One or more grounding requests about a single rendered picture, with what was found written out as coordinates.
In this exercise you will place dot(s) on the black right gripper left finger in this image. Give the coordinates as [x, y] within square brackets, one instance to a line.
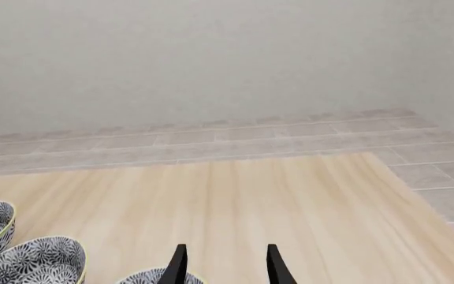
[177, 266]

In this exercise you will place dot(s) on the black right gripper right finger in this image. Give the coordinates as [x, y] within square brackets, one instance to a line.
[277, 266]

